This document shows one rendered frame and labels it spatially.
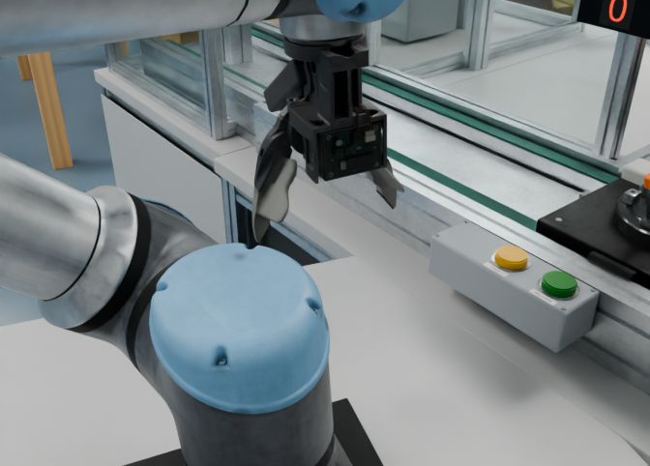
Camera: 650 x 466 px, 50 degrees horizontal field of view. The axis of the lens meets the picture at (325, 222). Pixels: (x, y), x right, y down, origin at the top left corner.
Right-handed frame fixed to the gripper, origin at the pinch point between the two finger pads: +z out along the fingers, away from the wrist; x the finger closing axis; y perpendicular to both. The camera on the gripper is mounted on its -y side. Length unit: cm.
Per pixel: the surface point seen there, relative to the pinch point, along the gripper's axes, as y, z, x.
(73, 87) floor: -363, 98, -10
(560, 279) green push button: 6.4, 11.6, 26.6
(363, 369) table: -0.1, 21.9, 4.0
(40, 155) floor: -276, 99, -35
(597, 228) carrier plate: -1.2, 12.1, 38.6
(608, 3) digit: -19, -11, 52
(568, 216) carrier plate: -5.3, 11.9, 37.3
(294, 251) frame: -69, 49, 19
